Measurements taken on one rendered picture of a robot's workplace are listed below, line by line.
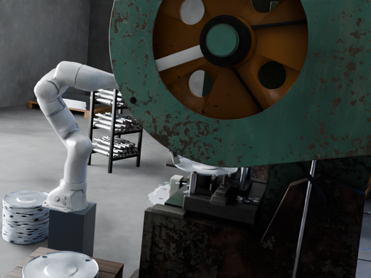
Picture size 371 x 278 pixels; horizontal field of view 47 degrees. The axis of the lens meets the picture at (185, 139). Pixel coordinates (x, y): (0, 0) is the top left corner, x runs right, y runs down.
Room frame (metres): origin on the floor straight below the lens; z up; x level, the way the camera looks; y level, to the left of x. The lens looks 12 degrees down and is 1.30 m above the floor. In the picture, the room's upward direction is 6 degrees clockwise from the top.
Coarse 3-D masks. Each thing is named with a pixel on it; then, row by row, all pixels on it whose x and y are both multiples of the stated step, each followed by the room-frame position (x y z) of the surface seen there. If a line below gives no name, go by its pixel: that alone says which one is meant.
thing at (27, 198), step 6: (18, 192) 2.65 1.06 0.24; (24, 192) 2.66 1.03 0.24; (30, 192) 2.67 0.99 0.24; (36, 192) 2.68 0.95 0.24; (6, 198) 2.53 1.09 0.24; (12, 198) 2.54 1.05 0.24; (18, 198) 2.53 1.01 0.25; (24, 198) 2.54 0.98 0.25; (30, 198) 2.55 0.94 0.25; (36, 198) 2.56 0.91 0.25; (42, 198) 2.59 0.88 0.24; (12, 204) 2.44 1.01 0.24; (18, 204) 2.45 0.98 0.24; (24, 204) 2.46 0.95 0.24; (30, 204) 2.47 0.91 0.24; (36, 204) 2.48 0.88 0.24; (42, 204) 2.49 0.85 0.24
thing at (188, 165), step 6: (186, 162) 1.89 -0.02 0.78; (192, 162) 1.90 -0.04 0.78; (180, 168) 1.77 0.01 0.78; (186, 168) 1.79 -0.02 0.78; (192, 168) 1.80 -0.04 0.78; (198, 168) 1.81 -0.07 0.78; (204, 168) 1.81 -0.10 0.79; (210, 168) 1.81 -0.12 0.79; (216, 168) 1.83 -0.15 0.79; (222, 168) 1.85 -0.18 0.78; (228, 168) 1.86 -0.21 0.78; (234, 168) 1.88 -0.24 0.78; (204, 174) 1.72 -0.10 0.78; (210, 174) 1.72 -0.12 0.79; (216, 174) 1.75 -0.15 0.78; (222, 174) 1.74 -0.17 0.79; (228, 174) 1.76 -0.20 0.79
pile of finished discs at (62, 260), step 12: (60, 252) 1.68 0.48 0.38; (72, 252) 1.68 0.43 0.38; (36, 264) 1.56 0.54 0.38; (48, 264) 1.57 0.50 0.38; (60, 264) 1.57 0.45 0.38; (72, 264) 1.58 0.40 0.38; (84, 264) 1.60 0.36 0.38; (96, 264) 1.61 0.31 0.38; (24, 276) 1.46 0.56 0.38; (36, 276) 1.47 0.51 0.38; (48, 276) 1.48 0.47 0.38; (60, 276) 1.48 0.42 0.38; (72, 276) 1.50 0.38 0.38; (84, 276) 1.51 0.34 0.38; (96, 276) 1.52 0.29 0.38
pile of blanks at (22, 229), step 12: (12, 216) 2.44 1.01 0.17; (24, 216) 2.42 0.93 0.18; (36, 216) 2.45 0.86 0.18; (48, 216) 2.55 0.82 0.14; (12, 228) 2.41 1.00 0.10; (24, 228) 2.41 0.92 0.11; (36, 228) 2.45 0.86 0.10; (48, 228) 2.54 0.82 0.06; (12, 240) 2.43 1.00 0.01; (24, 240) 2.43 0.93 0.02; (36, 240) 2.45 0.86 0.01
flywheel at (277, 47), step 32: (224, 0) 1.46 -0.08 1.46; (288, 0) 1.40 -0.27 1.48; (160, 32) 1.52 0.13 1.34; (192, 32) 1.49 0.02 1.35; (224, 32) 1.32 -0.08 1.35; (256, 32) 1.43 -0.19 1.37; (288, 32) 1.40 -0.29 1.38; (160, 64) 1.46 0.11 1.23; (192, 64) 1.48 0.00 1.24; (224, 64) 1.34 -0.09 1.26; (256, 64) 1.42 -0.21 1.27; (288, 64) 1.39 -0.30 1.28; (192, 96) 1.48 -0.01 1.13; (224, 96) 1.45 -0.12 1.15; (256, 96) 1.42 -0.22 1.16
